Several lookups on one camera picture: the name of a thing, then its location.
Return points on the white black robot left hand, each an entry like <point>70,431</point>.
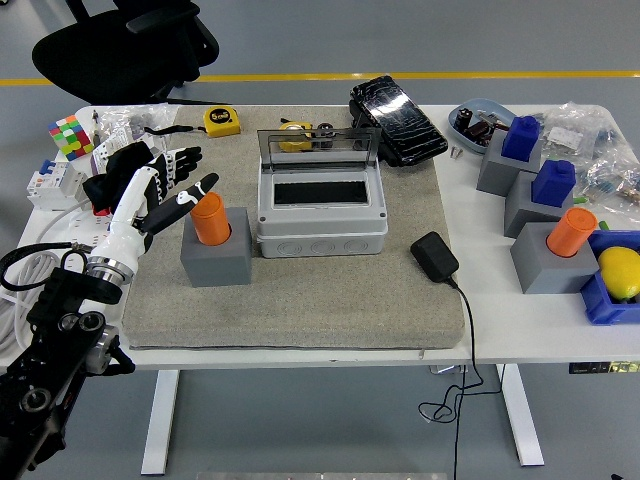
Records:
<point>127,210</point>

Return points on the orange cylinder battery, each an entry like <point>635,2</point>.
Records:
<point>210,222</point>
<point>570,232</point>

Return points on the grey junction box with lid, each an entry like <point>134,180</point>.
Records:
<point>320,230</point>

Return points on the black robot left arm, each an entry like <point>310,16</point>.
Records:
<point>50,300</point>

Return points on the white power strip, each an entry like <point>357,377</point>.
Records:
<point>85,227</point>

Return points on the black cloth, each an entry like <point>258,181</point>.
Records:
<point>120,160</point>

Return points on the white circuit breaker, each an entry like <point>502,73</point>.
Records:
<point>50,185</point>

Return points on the clear bag with packages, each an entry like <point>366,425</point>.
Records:
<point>125,122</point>

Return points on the Rubik's cube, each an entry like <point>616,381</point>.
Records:
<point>70,137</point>

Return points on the grey holder block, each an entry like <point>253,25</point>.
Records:
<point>495,172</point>
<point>545,272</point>
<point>520,212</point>
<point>215,265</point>

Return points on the table control panel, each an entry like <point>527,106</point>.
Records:
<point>600,367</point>

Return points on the white table leg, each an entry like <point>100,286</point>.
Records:
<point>160,420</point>
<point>522,420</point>

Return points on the black office chair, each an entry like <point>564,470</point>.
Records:
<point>100,55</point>

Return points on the blue plastic bin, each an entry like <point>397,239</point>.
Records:
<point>597,300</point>

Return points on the round yellow tape measure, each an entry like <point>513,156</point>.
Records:
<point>295,142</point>

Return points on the yellow lemon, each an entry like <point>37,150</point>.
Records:
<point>620,272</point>

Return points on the black capacitor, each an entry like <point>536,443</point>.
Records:
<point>463,119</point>
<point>326,134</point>

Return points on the grey-brown mat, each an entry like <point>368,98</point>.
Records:
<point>325,300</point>

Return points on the black power adapter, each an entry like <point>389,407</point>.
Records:
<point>434,257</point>

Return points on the glossy black case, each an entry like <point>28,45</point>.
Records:
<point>400,120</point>

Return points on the clear bag of parts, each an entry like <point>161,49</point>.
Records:
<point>575,130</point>
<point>612,180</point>

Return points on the blue bottle-shaped block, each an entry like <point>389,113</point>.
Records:
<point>520,137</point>
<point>552,182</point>

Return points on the brown electronic components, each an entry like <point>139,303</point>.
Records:
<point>479,132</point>

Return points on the light blue tray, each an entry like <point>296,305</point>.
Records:
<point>492,106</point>

